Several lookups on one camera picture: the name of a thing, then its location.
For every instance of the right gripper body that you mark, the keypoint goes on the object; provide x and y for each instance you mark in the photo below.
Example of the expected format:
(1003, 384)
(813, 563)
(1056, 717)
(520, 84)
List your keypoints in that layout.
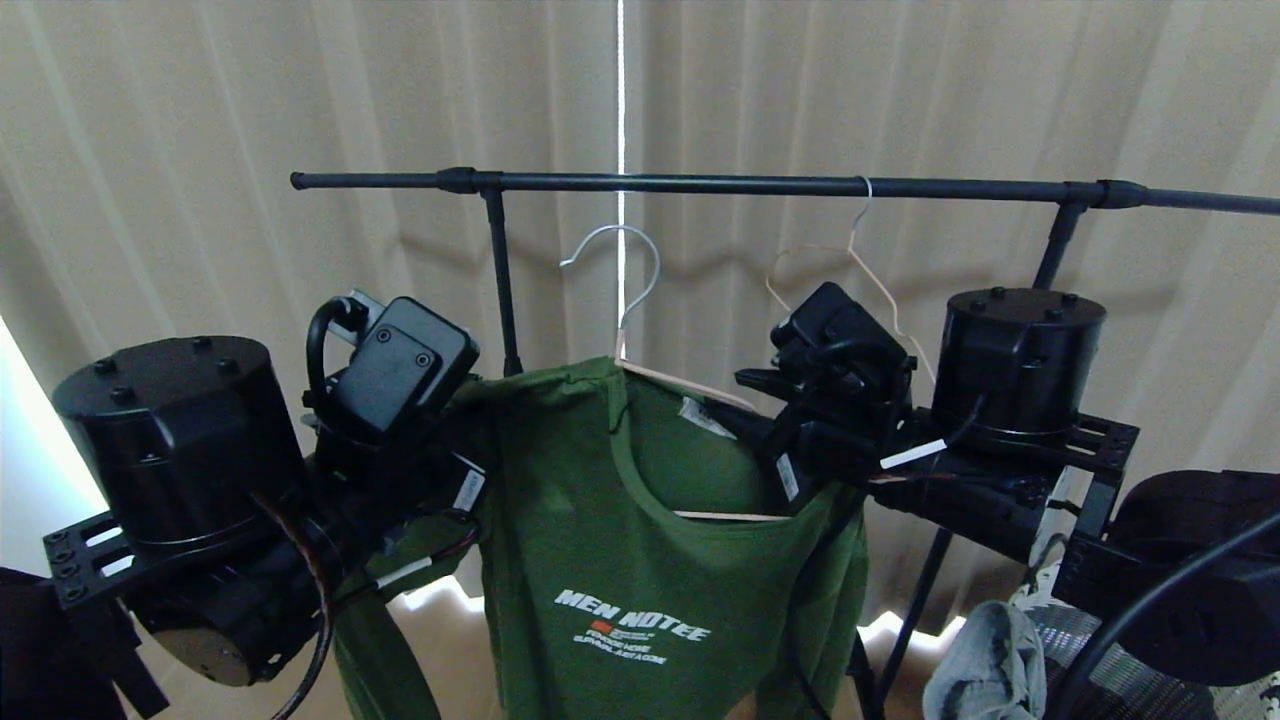
(840, 440)

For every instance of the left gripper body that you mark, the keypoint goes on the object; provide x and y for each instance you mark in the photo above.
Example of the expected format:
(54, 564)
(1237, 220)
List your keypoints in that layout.
(250, 600)

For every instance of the pink clothes hanger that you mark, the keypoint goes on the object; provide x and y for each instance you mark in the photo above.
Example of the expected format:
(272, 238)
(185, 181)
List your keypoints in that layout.
(880, 285)
(650, 260)

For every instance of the green long-sleeved shirt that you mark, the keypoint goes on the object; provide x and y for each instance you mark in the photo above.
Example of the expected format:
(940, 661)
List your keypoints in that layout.
(600, 520)

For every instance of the pale blue garment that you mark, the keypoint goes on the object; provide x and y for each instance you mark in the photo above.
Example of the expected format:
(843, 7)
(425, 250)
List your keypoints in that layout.
(985, 665)

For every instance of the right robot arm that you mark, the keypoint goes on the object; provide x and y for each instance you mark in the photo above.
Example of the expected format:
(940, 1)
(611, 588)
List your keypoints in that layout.
(1015, 370)

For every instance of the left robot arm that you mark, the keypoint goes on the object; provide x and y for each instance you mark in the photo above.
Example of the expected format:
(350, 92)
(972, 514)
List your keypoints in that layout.
(170, 440)

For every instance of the black clothes rack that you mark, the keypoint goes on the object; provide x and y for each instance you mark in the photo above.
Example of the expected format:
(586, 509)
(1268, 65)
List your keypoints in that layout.
(700, 184)

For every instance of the white laundry basket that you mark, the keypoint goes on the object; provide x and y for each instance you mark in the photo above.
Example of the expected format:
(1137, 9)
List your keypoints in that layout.
(1120, 690)

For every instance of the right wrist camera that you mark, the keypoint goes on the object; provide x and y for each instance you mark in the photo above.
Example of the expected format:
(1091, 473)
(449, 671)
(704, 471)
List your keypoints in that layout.
(835, 325)

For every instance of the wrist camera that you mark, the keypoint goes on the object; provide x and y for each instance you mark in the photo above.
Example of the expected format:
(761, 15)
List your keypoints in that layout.
(835, 325)
(400, 365)

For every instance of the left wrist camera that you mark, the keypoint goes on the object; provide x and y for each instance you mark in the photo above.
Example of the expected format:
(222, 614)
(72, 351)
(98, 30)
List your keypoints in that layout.
(400, 365)

